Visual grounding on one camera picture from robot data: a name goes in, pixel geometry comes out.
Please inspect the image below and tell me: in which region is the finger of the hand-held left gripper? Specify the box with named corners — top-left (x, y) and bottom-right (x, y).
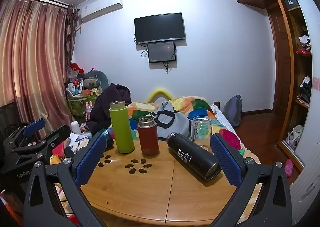
top-left (2, 118), bottom-right (47, 152)
top-left (10, 124), bottom-right (72, 160)

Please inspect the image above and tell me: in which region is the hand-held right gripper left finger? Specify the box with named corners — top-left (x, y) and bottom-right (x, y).
top-left (24, 132), bottom-right (108, 227)

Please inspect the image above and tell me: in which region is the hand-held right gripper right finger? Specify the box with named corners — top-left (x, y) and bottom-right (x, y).
top-left (209, 133), bottom-right (297, 227)

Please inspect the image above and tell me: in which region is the black insulated cup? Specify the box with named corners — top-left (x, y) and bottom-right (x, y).
top-left (166, 132), bottom-right (222, 181)

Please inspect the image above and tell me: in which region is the clear glass cup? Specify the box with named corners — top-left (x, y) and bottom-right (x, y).
top-left (191, 116), bottom-right (213, 152)

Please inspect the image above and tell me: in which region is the green insulated cup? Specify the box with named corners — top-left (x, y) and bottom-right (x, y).
top-left (109, 101), bottom-right (135, 154)

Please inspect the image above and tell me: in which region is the red insulated cup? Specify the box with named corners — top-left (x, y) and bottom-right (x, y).
top-left (137, 116), bottom-right (160, 156)

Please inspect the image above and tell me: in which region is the green storage bag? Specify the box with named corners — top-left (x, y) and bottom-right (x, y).
top-left (67, 92), bottom-right (98, 117)

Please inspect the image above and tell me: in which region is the grey backpack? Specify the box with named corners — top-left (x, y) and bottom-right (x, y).
top-left (222, 95), bottom-right (243, 128)

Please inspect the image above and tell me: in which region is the colourful patterned blanket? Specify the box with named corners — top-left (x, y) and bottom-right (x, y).
top-left (125, 96), bottom-right (260, 165)

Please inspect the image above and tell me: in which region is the dark jacket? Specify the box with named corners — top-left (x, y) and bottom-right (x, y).
top-left (86, 83), bottom-right (132, 135)

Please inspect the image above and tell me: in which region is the grey plush toy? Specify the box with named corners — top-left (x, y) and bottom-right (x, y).
top-left (84, 70), bottom-right (109, 90)

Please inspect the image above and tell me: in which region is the pink slipper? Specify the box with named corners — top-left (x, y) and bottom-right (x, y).
top-left (284, 159), bottom-right (294, 177)

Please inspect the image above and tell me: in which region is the red bag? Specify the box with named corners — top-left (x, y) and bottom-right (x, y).
top-left (70, 63), bottom-right (84, 74)

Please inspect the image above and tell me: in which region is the grey and black garment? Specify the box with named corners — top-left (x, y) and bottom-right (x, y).
top-left (147, 101), bottom-right (192, 139)

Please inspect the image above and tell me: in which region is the pink striped curtain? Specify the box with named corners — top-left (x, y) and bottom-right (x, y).
top-left (0, 0), bottom-right (77, 130)

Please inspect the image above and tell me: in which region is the grey handbag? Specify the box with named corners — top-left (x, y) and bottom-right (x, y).
top-left (287, 125), bottom-right (304, 150)

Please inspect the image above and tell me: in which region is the wooden wardrobe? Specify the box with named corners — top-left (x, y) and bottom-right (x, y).
top-left (265, 0), bottom-right (320, 170)

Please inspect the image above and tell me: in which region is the white air conditioner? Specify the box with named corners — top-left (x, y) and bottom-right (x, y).
top-left (80, 0), bottom-right (123, 23)

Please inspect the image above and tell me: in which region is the yellow foam ring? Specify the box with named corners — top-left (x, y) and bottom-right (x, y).
top-left (146, 88), bottom-right (173, 104)

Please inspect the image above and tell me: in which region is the small black wall monitor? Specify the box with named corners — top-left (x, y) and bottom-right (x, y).
top-left (147, 41), bottom-right (177, 63)

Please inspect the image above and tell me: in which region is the black wall television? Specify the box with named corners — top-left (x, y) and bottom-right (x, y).
top-left (134, 12), bottom-right (186, 44)

